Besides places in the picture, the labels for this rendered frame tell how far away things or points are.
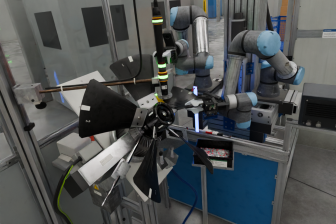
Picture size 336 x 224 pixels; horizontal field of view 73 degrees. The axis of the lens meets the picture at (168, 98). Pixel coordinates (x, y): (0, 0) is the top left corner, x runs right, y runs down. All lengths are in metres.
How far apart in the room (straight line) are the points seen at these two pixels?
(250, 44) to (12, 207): 1.53
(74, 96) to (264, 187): 1.26
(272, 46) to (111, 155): 0.89
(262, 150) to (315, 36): 1.52
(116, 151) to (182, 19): 0.93
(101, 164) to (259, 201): 1.13
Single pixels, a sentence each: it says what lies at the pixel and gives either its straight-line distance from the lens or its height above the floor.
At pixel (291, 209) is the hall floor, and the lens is 2.35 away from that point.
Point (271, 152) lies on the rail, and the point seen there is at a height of 0.84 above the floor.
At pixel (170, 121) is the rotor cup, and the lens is 1.02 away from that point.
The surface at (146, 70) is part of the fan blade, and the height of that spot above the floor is 1.38.
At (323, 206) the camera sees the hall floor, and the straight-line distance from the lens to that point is 2.46.
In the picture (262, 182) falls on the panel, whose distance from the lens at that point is 1.63.
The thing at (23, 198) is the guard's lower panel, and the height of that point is 0.73.
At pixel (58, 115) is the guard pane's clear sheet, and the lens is 1.58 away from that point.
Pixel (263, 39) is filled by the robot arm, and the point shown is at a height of 1.48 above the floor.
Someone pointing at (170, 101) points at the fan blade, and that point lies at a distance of 1.21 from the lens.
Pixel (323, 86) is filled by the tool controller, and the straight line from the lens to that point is 1.29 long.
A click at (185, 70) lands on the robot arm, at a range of 1.30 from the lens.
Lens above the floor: 1.68
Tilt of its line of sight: 23 degrees down
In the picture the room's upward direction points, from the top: 6 degrees counter-clockwise
